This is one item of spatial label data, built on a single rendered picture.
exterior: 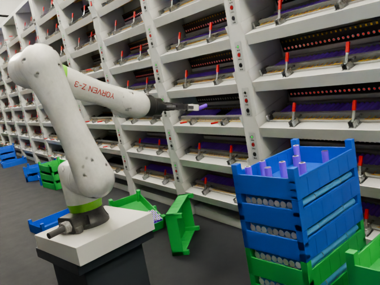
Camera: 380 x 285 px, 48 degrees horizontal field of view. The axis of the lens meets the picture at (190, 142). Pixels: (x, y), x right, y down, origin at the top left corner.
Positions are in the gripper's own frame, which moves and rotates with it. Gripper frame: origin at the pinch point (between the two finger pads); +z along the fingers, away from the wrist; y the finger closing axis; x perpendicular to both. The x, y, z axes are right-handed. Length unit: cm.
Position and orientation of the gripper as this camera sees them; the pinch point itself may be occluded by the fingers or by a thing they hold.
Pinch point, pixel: (190, 107)
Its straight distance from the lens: 198.8
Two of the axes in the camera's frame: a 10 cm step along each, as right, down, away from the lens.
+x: -0.1, 10.0, 0.5
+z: 8.3, -0.2, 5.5
